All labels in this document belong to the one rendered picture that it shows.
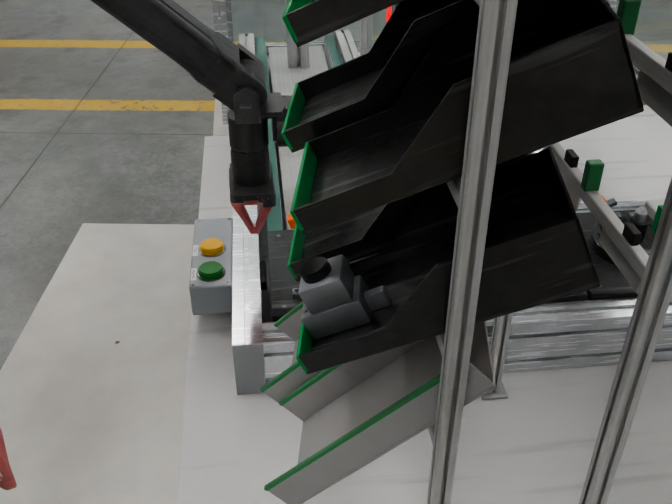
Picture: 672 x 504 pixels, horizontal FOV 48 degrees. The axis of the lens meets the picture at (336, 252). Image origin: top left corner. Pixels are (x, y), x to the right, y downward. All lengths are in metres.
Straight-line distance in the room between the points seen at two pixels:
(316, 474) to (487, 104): 0.45
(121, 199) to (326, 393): 2.64
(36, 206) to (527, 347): 2.68
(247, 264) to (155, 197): 2.19
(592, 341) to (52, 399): 0.83
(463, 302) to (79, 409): 0.73
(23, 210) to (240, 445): 2.54
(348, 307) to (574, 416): 0.55
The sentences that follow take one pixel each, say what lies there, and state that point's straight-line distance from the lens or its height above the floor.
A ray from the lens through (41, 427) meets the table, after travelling 1.21.
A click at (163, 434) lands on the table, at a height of 0.86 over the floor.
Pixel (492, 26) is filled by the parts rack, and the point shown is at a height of 1.54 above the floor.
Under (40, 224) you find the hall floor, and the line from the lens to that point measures 3.40.
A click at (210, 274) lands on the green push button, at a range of 1.24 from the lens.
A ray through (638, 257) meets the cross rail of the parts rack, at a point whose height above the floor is 1.31.
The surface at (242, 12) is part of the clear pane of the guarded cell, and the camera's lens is 2.44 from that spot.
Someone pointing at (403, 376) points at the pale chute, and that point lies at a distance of 0.85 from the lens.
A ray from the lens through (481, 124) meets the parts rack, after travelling 0.55.
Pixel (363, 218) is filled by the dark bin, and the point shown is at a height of 1.22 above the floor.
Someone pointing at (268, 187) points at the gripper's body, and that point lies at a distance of 1.12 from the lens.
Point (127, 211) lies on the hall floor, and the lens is 3.38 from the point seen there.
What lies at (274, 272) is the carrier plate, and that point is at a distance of 1.23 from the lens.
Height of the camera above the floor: 1.69
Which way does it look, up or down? 34 degrees down
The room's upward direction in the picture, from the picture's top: straight up
